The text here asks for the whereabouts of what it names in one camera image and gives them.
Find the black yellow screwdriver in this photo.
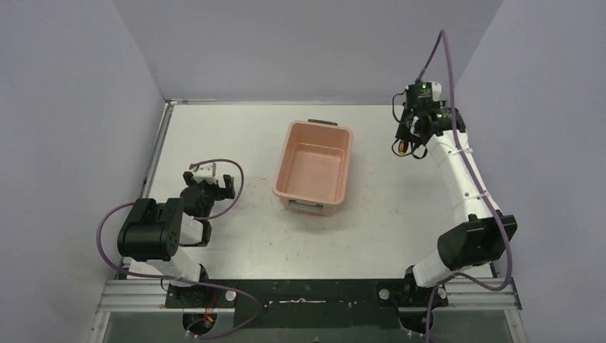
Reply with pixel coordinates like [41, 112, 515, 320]
[397, 140, 408, 156]

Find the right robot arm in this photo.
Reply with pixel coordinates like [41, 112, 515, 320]
[396, 81, 517, 307]

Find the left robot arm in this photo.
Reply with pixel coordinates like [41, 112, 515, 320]
[117, 168, 236, 308]

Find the pink plastic bin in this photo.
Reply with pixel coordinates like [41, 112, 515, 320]
[272, 119, 353, 217]

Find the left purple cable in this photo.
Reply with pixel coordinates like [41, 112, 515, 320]
[96, 158, 264, 340]

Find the purple cable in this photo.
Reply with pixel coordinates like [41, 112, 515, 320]
[414, 29, 515, 343]
[96, 158, 264, 340]

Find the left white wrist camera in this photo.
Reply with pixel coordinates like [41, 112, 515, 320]
[189, 162, 217, 184]

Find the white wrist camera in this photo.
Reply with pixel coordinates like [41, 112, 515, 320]
[189, 162, 217, 184]
[429, 81, 442, 101]

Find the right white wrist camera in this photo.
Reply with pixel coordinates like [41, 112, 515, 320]
[429, 81, 442, 101]

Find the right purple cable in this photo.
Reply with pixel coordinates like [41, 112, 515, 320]
[414, 29, 515, 343]

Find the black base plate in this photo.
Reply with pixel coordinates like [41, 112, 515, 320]
[164, 277, 449, 335]

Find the aluminium front rail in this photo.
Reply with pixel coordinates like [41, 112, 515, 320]
[89, 279, 527, 342]

